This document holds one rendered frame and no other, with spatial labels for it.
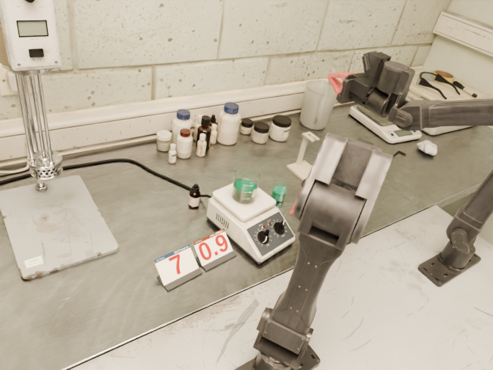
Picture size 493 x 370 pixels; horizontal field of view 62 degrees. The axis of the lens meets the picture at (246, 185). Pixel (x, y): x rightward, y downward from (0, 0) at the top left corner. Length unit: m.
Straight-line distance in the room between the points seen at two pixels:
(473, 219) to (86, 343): 0.87
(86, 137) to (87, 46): 0.25
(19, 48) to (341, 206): 0.55
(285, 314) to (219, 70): 0.94
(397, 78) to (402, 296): 0.51
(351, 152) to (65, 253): 0.65
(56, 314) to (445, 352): 0.79
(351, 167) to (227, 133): 0.81
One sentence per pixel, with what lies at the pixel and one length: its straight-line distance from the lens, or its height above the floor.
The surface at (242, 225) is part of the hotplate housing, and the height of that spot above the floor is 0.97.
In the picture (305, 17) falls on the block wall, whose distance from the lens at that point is 1.57.
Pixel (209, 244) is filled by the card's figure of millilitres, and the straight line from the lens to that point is 0.96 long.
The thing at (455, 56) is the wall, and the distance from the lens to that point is 2.23.
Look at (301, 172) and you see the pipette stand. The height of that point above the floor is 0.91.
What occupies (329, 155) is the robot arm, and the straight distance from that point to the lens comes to 0.55.
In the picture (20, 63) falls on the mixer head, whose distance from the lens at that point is 0.78.
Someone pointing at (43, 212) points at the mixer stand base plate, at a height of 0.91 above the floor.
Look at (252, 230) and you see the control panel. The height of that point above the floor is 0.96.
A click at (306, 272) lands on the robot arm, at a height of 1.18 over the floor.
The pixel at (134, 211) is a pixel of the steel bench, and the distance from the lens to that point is 1.07.
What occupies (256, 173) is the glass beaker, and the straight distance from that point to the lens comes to 0.99.
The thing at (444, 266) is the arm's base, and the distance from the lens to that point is 1.18.
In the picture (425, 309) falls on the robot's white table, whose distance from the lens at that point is 1.06.
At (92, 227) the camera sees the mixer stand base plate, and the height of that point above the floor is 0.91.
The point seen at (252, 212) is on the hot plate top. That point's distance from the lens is 0.97.
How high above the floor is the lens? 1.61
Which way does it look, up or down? 36 degrees down
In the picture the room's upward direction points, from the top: 12 degrees clockwise
